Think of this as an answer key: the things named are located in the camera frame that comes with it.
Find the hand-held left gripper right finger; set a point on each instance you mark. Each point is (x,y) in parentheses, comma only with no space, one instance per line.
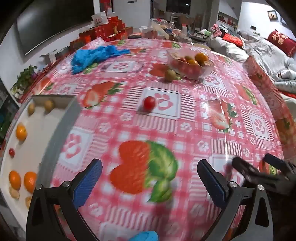
(212,185)

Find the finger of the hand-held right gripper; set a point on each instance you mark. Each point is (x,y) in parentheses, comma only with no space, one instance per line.
(275,161)
(247,169)

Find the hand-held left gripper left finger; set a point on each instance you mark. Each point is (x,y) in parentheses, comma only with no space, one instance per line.
(89,183)

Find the orange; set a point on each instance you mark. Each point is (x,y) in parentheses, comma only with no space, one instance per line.
(192,62)
(30,182)
(15,179)
(21,132)
(200,56)

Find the physalis with papery husk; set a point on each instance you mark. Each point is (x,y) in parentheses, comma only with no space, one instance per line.
(14,193)
(28,201)

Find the white shallow tray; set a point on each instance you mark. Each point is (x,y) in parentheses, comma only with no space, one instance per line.
(39,139)

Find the red cherry tomato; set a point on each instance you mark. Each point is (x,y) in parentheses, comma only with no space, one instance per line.
(149,103)
(11,151)

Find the person's left hand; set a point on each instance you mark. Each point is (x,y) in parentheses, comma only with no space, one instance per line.
(145,236)

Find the strawberry printed pink tablecloth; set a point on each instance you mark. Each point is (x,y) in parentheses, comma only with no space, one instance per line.
(129,129)

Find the white quilt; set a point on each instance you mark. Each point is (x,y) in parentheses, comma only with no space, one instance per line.
(286,76)

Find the clear glass bowl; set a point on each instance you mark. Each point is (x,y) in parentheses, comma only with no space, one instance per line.
(207,69)

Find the dark glass display cabinet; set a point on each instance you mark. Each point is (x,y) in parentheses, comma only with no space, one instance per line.
(4,109)

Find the grey sofa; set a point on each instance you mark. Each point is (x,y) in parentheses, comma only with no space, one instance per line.
(256,49)

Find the red embroidered pillow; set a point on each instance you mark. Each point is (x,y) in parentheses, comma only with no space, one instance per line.
(281,41)

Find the green potted plant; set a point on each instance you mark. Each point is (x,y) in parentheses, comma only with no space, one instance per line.
(25,77)

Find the pile of blue rubber gloves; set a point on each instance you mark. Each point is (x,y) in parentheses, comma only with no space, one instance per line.
(92,56)

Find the white open cardboard box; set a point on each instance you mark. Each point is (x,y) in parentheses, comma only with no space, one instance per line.
(49,56)

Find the pile of clothes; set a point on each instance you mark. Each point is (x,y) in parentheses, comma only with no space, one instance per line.
(217,29)

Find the clear plastic bottle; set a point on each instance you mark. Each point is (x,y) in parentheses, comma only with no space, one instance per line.
(183,30)

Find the stack of red gift boxes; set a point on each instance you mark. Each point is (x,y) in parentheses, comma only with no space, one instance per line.
(108,30)

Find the white bag with red print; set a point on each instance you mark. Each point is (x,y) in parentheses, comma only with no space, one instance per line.
(100,19)

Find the black curved television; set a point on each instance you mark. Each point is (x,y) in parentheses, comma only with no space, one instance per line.
(50,23)

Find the clear plastic bag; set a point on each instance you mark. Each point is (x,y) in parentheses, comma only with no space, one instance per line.
(159,27)

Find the dark window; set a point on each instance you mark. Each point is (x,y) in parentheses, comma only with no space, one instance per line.
(178,5)

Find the small framed wall picture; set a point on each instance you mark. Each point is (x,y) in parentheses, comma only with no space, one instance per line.
(272,15)

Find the wide red wall picture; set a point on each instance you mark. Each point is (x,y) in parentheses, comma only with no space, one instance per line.
(227,19)

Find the red wall hanging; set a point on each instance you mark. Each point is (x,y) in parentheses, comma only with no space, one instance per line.
(105,4)

